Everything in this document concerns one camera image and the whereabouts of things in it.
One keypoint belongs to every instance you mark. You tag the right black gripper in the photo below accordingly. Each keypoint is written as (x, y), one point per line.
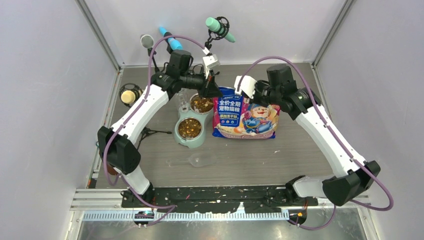
(258, 85)

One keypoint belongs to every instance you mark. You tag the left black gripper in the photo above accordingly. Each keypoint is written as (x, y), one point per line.
(212, 89)

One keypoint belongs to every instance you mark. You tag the colourful cat food bag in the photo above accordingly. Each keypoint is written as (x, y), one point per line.
(235, 118)

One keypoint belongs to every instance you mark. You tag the clear plastic scoop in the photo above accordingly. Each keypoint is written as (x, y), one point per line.
(196, 160)

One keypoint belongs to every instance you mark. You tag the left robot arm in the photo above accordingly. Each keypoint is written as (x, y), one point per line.
(117, 143)

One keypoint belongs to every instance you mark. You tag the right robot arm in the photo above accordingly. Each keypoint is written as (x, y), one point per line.
(352, 174)

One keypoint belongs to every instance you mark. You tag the green double pet bowl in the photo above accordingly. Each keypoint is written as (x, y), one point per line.
(194, 115)

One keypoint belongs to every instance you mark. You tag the blue microphone on stand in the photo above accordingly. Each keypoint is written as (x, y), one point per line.
(172, 43)

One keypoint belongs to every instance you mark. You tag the green microphone on tripod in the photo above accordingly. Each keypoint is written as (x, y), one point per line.
(218, 29)

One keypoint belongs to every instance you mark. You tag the silver round microphone stand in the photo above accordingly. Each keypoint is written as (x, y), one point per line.
(147, 42)

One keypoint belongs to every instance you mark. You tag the yellow microphone on tripod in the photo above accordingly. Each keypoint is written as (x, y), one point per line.
(129, 94)

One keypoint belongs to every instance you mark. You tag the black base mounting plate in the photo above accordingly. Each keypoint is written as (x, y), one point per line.
(225, 199)

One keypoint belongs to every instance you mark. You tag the brown metronome box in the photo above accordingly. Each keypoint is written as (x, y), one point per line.
(111, 170)

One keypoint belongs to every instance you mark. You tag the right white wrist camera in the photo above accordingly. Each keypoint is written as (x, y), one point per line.
(245, 85)

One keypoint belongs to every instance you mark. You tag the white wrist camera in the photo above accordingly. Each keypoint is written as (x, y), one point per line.
(209, 61)
(245, 85)

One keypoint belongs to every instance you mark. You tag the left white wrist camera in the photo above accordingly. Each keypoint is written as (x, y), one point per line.
(209, 61)

